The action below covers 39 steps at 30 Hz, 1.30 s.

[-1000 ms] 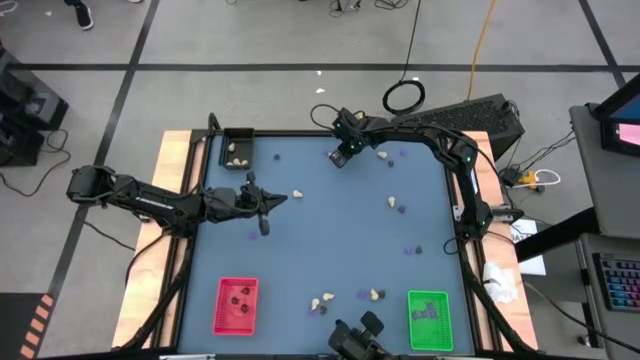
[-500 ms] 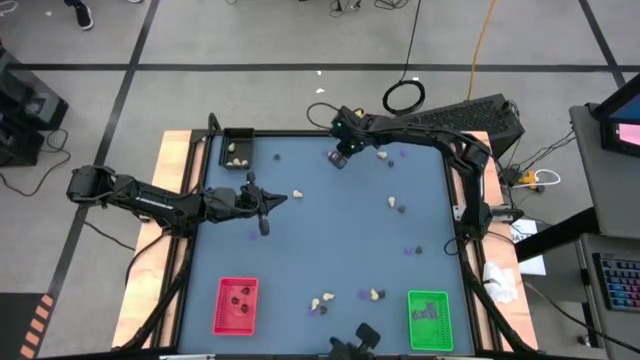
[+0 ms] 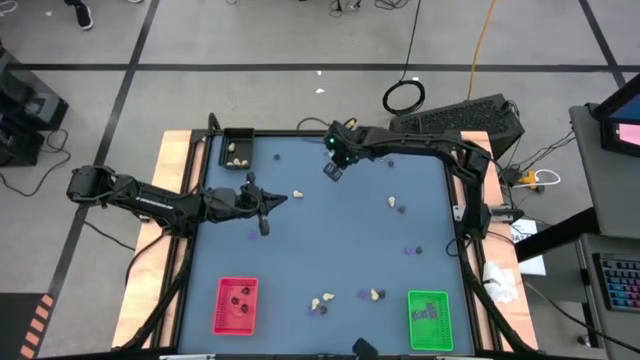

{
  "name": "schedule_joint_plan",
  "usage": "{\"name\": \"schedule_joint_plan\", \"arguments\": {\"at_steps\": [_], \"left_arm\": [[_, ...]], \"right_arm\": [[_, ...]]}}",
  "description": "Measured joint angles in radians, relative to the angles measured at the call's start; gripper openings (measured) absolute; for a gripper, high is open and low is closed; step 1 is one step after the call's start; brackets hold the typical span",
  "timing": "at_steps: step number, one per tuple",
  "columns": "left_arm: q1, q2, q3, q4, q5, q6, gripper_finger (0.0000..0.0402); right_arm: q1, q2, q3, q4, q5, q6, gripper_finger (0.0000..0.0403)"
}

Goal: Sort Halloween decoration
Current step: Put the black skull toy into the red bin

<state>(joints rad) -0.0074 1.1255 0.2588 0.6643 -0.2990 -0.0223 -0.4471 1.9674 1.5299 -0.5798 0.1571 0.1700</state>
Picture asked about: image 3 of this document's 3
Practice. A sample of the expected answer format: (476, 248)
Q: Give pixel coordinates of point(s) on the black support strut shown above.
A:
(147, 324)
(497, 320)

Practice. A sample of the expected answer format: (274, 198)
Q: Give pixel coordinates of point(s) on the black power adapter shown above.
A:
(510, 176)

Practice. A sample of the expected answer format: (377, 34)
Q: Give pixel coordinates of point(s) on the green plastic basket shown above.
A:
(430, 335)

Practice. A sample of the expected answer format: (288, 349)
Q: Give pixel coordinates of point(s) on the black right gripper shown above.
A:
(345, 145)

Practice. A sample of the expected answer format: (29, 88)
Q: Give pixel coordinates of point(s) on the purple plastic spider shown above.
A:
(362, 294)
(252, 235)
(433, 315)
(430, 306)
(409, 250)
(424, 312)
(311, 311)
(416, 315)

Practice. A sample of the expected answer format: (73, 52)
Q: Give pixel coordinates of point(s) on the grey desk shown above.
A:
(590, 300)
(600, 190)

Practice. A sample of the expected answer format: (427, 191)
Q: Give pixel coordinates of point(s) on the black mesh bin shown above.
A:
(245, 145)

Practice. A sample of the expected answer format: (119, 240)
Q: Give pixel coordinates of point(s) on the white crumpled cloth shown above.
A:
(497, 282)

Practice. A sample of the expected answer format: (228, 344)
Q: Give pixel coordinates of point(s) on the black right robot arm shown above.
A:
(425, 142)

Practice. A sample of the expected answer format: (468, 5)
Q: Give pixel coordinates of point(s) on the backlit keyboard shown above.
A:
(620, 282)

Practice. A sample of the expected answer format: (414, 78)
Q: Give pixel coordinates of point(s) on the white paper sheet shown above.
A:
(526, 233)

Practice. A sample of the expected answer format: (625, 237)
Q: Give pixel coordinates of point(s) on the black equipment stack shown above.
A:
(25, 115)

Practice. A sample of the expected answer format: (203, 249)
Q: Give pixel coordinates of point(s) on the dark rounded object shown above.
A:
(365, 350)

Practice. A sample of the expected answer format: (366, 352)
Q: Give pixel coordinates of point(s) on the wooden side board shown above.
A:
(165, 150)
(522, 325)

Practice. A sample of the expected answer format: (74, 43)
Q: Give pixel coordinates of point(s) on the black desk leg bar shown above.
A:
(555, 235)

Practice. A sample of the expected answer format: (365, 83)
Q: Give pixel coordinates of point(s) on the black computer tower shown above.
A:
(460, 115)

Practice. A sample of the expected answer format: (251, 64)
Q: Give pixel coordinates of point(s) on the yellow power plug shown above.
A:
(529, 178)

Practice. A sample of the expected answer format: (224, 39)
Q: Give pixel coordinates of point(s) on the black mat orange stripes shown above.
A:
(15, 330)

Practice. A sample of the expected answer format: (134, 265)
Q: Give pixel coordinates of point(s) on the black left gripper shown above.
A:
(250, 202)

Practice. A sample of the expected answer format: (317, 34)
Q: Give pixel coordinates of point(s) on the computer monitor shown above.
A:
(625, 132)

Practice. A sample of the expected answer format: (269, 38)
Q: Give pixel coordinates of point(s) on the yellow tape tag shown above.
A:
(352, 122)

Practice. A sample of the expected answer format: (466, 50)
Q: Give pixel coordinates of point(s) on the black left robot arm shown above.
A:
(150, 202)

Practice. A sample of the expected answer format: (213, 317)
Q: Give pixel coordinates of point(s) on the red plastic basket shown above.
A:
(225, 325)

